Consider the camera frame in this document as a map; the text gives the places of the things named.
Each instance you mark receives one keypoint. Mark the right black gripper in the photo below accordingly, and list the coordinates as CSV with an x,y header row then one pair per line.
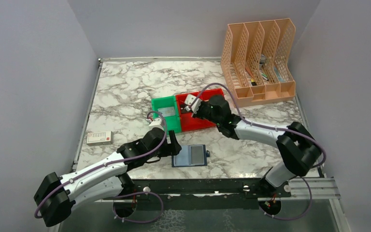
x,y
197,114

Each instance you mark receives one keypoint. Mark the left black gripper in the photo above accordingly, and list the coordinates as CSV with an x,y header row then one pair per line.
x,y
172,149

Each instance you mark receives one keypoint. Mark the navy blue card holder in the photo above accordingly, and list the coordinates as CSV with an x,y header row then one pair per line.
x,y
183,158

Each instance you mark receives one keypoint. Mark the green plastic bin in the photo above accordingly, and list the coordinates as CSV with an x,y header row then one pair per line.
x,y
167,106

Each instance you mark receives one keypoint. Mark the red double bin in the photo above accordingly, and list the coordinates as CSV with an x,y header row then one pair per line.
x,y
188,123

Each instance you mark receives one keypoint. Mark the peach desk file organizer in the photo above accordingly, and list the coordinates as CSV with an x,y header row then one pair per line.
x,y
254,61

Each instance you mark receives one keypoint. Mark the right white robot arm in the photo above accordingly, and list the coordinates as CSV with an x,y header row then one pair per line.
x,y
297,147

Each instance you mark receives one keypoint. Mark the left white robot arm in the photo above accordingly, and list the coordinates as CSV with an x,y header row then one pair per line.
x,y
57,196

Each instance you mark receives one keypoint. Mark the silver VIP card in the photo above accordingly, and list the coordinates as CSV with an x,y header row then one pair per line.
x,y
167,111

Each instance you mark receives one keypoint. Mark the green marker pen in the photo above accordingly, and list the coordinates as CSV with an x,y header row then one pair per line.
x,y
264,76

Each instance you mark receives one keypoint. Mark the round grey tin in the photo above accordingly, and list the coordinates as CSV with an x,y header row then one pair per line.
x,y
262,60

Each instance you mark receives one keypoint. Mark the white red small box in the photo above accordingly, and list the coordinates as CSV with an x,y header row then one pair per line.
x,y
99,138

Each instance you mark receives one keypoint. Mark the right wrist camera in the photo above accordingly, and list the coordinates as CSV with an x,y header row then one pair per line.
x,y
192,103

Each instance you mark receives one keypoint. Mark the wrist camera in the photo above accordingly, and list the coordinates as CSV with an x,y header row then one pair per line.
x,y
192,103
155,123

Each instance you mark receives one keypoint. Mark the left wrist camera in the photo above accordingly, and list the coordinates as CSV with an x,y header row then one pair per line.
x,y
155,123

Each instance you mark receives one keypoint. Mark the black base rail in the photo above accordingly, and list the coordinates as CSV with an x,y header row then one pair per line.
x,y
193,194

